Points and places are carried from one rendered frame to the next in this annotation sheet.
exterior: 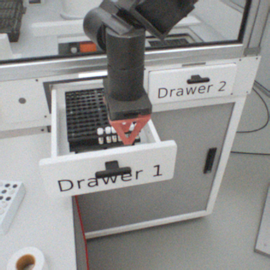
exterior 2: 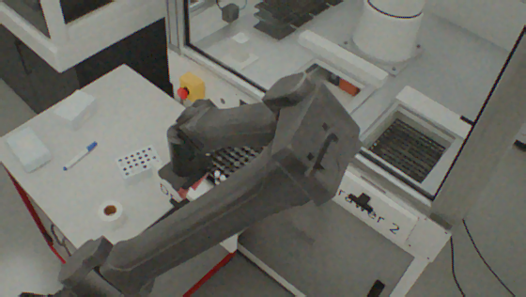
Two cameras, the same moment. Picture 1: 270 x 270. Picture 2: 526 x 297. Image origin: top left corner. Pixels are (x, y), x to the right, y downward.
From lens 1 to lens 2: 0.77 m
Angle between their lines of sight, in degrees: 37
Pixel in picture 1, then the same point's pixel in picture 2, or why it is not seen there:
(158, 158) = not seen: hidden behind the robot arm
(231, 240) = not seen: outside the picture
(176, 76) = (348, 181)
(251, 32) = (444, 201)
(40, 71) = (239, 89)
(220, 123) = (394, 265)
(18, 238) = (128, 195)
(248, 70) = (432, 237)
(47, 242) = (136, 212)
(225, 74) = (400, 220)
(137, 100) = (178, 177)
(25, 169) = not seen: hidden behind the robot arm
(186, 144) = (354, 254)
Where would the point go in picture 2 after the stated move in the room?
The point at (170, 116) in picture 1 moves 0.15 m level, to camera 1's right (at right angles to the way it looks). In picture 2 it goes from (344, 213) to (379, 249)
